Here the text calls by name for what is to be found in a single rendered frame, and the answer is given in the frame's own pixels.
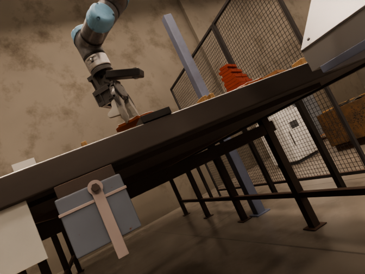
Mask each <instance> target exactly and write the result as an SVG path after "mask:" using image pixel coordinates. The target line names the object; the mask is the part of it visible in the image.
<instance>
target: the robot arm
mask: <svg viewBox="0 0 365 274"><path fill-rule="evenodd" d="M128 3H129V0H99V1H98V3H93V4H92V5H91V6H90V8H89V10H88V11H87V13H86V18H85V21H84V23H83V24H81V25H78V26H76V27H75V29H73V30H72V32H71V37H72V39H73V42H74V45H75V46H76V48H77V49H78V51H79V53H80V55H81V57H82V59H83V61H84V63H85V65H86V67H87V69H88V71H89V73H90V74H91V76H89V77H88V78H87V80H88V81H89V82H91V83H92V85H93V87H94V89H95V91H94V92H93V93H92V94H93V96H94V98H95V100H96V102H97V103H98V105H99V107H102V108H109V109H111V110H110V111H109V113H108V117H109V118H113V117H117V116H121V118H122V119H123V120H124V121H125V123H126V124H127V123H128V120H129V118H132V117H135V116H136V115H139V114H138V111H137V109H136V107H135V105H134V103H133V101H132V100H131V98H130V96H129V95H128V94H127V92H126V90H125V88H124V87H123V85H121V82H120V81H117V80H121V79H139V78H144V71H143V70H142V69H140V68H137V67H134V68H127V69H119V70H113V68H112V66H111V63H110V61H109V59H108V57H107V55H106V54H105V52H104V50H103V48H102V44H103V42H104V40H105V39H106V37H107V35H108V33H109V31H110V30H111V28H112V27H113V26H114V24H115V23H116V21H117V20H118V18H119V17H120V15H121V14H122V12H123V11H124V10H125V9H126V8H127V6H128Z"/></svg>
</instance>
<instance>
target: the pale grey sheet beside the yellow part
mask: <svg viewBox="0 0 365 274"><path fill-rule="evenodd" d="M46 259H48V255H47V253H46V250H45V248H44V245H43V243H42V240H41V238H40V235H39V232H38V230H37V227H36V225H35V222H34V219H33V217H32V214H31V212H30V209H29V207H28V204H27V201H23V202H21V203H18V204H16V205H13V206H11V207H9V208H6V209H3V210H1V211H0V274H18V273H20V272H22V271H24V270H26V269H28V268H30V267H32V266H34V265H36V264H38V263H40V262H42V261H44V260H46Z"/></svg>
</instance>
